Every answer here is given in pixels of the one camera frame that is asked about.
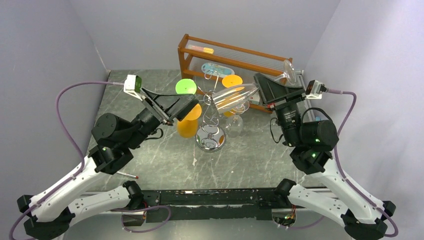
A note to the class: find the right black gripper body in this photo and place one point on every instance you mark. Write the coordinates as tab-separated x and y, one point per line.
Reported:
281	100

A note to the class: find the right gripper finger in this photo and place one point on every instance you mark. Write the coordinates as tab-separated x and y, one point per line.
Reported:
289	89
270	91

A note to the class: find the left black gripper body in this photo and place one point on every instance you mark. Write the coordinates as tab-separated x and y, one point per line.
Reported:
158	113

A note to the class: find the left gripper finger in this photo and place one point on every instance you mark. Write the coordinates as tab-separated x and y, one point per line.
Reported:
169	99
180	108

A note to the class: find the green plastic goblet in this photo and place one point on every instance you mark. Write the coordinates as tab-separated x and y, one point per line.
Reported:
186	86

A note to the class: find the orange plastic goblet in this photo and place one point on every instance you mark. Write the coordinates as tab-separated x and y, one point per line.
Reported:
230	81
188	127

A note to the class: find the clear wine glass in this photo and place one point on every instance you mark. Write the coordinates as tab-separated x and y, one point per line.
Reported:
231	97
234	124

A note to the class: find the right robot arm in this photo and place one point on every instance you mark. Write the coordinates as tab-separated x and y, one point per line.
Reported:
314	152

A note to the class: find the chrome wine glass rack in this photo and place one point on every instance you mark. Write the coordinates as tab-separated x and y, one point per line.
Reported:
210	137

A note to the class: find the wooden shelf rack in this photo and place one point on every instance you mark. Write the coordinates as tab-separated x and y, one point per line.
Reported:
244	62

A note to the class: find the small white red box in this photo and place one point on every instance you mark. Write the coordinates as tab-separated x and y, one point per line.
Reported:
254	99

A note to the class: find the blue packaged item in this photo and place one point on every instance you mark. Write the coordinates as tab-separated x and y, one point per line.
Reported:
217	70

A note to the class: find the orange yellow marker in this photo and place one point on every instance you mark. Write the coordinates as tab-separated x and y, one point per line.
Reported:
201	49

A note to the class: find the silver red pen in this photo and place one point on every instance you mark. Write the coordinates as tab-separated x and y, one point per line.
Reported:
132	176

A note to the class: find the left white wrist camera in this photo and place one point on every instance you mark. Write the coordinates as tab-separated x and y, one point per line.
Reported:
132	86

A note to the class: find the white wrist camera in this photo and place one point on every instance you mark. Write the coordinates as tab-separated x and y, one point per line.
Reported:
315	90
132	86

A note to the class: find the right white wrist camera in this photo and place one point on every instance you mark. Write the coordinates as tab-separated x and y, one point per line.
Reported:
315	90

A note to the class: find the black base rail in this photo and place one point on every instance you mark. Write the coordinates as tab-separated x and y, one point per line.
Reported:
158	206

